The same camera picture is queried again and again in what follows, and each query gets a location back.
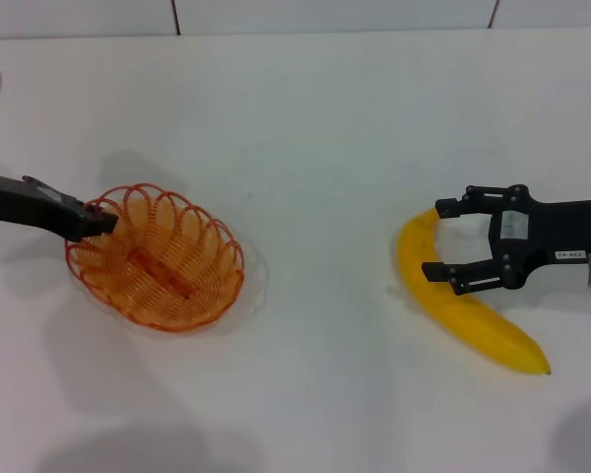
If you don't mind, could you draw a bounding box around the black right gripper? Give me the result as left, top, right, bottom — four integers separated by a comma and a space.
421, 184, 591, 297

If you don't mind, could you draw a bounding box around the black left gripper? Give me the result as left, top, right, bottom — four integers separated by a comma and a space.
0, 171, 121, 243

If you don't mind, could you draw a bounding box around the orange plastic woven basket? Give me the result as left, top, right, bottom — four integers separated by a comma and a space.
64, 182, 246, 332

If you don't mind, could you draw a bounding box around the yellow banana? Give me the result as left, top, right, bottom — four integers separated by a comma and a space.
396, 206, 553, 376

